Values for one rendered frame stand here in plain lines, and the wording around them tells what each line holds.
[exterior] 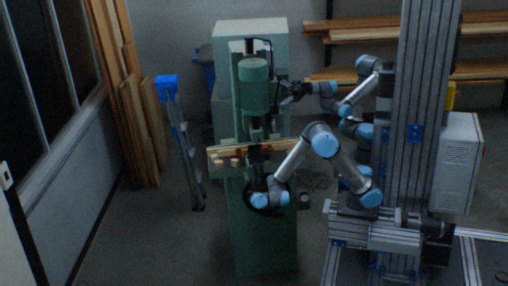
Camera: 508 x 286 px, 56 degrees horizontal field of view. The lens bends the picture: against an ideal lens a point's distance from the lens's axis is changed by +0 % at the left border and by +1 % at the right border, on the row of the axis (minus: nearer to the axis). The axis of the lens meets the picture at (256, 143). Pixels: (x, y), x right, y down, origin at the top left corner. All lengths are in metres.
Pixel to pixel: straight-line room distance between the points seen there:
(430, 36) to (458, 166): 0.71
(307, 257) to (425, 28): 1.89
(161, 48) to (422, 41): 3.44
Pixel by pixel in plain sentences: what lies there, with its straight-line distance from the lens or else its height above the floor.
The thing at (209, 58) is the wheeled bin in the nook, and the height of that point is 0.95.
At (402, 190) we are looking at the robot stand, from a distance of 2.85.
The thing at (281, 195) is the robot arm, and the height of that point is 1.04.
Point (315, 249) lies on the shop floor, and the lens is 3.68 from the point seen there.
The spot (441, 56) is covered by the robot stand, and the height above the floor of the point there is 1.65.
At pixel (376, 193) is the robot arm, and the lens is 2.49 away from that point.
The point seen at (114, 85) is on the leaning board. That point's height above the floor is 1.01.
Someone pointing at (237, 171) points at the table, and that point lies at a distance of 2.94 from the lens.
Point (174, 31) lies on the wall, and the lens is 5.28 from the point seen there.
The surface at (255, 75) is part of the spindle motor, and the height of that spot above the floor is 1.46.
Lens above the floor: 2.45
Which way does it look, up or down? 29 degrees down
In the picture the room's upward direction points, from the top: 3 degrees counter-clockwise
